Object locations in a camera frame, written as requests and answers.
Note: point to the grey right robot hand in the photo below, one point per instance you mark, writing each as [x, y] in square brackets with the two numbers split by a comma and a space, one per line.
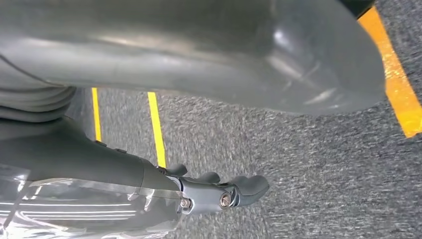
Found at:
[82, 165]

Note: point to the grey robot body shell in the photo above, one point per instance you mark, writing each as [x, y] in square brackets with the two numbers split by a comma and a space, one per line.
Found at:
[197, 49]

